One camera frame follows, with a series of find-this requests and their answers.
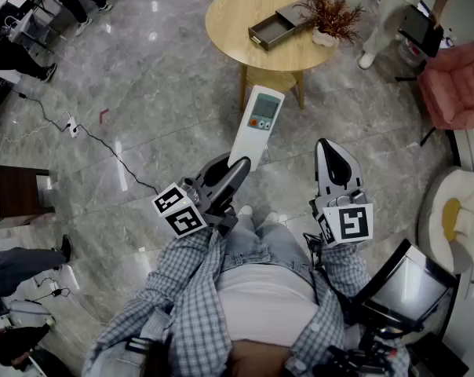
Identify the shrink-wrapped water bottle pack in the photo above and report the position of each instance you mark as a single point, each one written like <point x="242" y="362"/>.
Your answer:
<point x="411" y="53"/>

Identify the pink armchair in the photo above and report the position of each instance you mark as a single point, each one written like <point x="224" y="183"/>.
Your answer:
<point x="456" y="85"/>

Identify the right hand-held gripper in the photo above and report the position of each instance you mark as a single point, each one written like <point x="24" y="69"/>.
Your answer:
<point x="351" y="222"/>

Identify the white remote control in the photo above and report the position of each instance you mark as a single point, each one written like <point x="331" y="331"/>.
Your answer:
<point x="256" y="136"/>

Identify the round wooden table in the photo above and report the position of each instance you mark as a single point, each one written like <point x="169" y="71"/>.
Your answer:
<point x="229" y="26"/>

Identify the grey drawer box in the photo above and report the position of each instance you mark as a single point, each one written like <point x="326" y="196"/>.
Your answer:
<point x="272" y="30"/>

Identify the person's leg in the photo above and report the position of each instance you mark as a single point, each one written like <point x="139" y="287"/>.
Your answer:
<point x="241" y="238"/>
<point x="280" y="246"/>

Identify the white power strip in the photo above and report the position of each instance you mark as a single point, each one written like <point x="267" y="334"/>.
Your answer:
<point x="73" y="128"/>

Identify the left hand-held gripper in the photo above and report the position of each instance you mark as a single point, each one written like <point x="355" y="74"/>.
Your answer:
<point x="184" y="218"/>

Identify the dark wooden side table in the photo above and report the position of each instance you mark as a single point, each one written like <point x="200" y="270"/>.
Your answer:
<point x="17" y="191"/>

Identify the person's torso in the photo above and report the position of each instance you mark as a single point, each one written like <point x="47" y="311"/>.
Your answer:
<point x="268" y="301"/>

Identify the white egg-shaped pouf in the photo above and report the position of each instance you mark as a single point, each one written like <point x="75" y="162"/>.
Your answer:
<point x="437" y="210"/>

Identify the black tablet computer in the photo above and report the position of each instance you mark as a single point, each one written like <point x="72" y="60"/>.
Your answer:
<point x="419" y="30"/>

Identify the black rig mount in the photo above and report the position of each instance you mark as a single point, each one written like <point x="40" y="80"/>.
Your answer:
<point x="362" y="359"/>

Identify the orange artificial plant white pot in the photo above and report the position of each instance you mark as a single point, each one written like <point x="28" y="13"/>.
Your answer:
<point x="331" y="14"/>

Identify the person's right forearm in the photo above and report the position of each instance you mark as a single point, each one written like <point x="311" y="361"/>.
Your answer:
<point x="345" y="265"/>

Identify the person's left leg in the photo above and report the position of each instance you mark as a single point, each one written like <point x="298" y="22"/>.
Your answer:
<point x="241" y="238"/>

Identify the person's left forearm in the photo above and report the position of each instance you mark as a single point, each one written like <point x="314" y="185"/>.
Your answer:
<point x="190" y="265"/>

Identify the black rig monitor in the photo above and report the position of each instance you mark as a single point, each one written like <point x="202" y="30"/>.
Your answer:
<point x="409" y="289"/>

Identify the person's right leg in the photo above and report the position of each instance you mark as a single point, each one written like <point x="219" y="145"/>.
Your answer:
<point x="280" y="246"/>

